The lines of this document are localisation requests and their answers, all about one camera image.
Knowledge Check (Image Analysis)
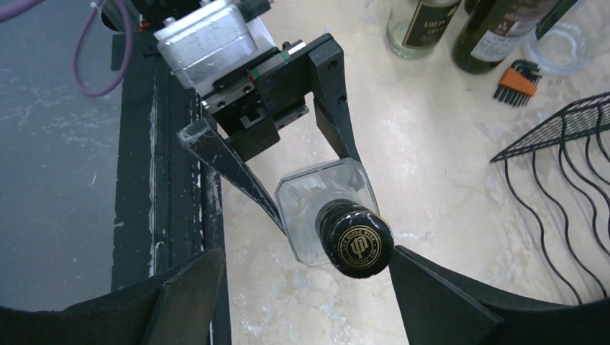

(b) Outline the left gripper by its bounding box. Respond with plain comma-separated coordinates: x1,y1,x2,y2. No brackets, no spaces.
177,34,361,234

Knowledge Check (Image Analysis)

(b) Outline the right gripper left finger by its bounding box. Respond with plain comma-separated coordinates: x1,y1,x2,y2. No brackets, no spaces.
1,249,224,344

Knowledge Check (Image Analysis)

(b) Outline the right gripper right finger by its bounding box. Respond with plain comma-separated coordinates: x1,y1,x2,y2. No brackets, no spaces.
389,246,609,344

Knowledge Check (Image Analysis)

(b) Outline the dark bottle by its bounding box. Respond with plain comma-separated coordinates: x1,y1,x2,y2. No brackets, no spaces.
275,158,394,279
452,0,557,75

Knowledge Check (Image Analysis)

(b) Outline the clear slim bottle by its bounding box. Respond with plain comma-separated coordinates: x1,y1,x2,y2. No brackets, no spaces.
386,0,461,59

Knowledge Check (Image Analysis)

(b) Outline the clear glass bottle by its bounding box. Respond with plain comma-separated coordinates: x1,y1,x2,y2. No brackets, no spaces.
522,0,609,75

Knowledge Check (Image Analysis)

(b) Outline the orange hex key set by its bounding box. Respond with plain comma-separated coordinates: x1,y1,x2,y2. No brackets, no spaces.
493,59,542,107

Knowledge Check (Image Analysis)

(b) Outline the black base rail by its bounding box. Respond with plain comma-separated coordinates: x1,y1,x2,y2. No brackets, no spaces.
100,0,232,345

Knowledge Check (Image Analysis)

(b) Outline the black wire wine rack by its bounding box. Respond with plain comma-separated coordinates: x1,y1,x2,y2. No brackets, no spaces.
484,92,609,305

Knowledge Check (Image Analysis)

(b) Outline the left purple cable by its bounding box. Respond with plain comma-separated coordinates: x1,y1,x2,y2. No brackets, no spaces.
0,0,135,98

